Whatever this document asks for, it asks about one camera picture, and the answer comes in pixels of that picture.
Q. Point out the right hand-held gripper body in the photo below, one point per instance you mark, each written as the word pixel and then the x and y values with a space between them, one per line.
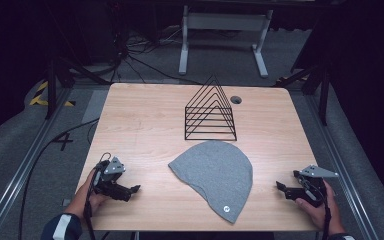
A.
pixel 313 186

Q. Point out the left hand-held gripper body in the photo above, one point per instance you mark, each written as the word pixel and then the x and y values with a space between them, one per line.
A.
pixel 113 166

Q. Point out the grey beanie hat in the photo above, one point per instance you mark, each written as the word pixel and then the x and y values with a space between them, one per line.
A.
pixel 217 176

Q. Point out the person's right hand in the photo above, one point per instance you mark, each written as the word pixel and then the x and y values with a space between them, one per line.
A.
pixel 326 213

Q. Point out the person's left hand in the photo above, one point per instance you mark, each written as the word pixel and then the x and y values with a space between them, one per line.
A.
pixel 95 200

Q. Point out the black metal stand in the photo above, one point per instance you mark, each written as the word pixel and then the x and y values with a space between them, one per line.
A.
pixel 58 80
pixel 315 83

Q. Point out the aluminium floor rail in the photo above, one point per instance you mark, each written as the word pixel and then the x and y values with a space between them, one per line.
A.
pixel 16 176
pixel 340 166

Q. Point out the white metal desk frame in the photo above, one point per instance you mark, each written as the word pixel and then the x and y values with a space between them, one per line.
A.
pixel 225 21

